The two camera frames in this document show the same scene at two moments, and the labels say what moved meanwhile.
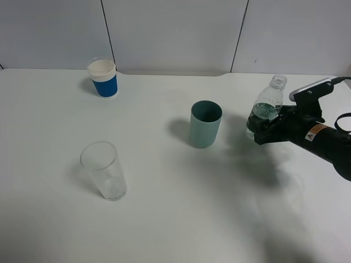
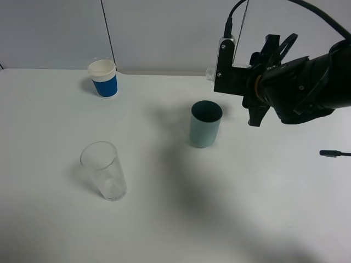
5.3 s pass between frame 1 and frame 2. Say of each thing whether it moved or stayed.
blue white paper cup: stayed
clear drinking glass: stayed
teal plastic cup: stayed
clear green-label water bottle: moved
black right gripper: moved
